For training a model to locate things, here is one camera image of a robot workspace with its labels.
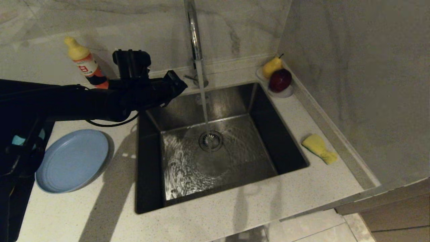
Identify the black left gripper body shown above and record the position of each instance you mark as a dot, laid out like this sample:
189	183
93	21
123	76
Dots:
147	92

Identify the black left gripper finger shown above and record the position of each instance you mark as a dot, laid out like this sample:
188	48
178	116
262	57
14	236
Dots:
176	92
173	78

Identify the chrome kitchen faucet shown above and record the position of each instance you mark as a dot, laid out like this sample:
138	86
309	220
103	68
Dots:
195	40

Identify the orange white dish soap bottle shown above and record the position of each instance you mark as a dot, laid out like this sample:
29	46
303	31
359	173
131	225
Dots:
84	60

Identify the blue plate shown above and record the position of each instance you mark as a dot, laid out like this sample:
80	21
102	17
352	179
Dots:
72	161

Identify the teal bowl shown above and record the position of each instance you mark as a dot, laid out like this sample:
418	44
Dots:
18	140

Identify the yellow sponge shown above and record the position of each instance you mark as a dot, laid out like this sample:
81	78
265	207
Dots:
317	146

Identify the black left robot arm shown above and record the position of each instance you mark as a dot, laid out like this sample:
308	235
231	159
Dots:
50	101

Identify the stainless steel sink basin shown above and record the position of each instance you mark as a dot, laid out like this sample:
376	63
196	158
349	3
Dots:
248	151

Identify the running water stream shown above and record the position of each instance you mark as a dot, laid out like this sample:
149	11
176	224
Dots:
202	97

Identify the round metal drain strainer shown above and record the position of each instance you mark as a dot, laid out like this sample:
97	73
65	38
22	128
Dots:
211	141

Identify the yellow pear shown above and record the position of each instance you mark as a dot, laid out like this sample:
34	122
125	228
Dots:
270	67

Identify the dark red apple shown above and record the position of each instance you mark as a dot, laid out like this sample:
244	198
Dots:
280	80

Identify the small white fruit dish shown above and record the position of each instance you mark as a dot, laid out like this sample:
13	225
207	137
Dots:
284	94

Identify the black induction cooktop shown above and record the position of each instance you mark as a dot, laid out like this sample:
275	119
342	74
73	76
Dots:
16	208

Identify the wooden cabinet front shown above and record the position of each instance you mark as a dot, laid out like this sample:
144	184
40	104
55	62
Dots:
396	215

